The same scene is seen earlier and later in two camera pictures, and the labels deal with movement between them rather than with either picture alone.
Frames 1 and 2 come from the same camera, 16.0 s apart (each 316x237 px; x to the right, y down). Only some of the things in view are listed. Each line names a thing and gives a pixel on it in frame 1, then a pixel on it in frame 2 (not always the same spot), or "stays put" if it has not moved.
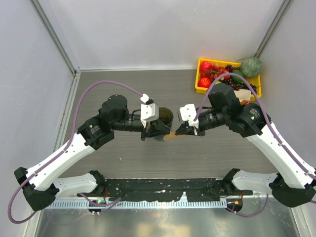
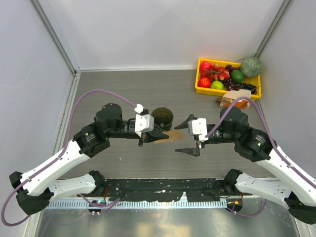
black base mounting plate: (122, 189) stays put
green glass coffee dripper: (166, 116) stays put
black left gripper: (154, 128) to (149, 137)
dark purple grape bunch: (237, 86) stays put
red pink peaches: (217, 71) stays put
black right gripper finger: (183, 129) to (194, 151)
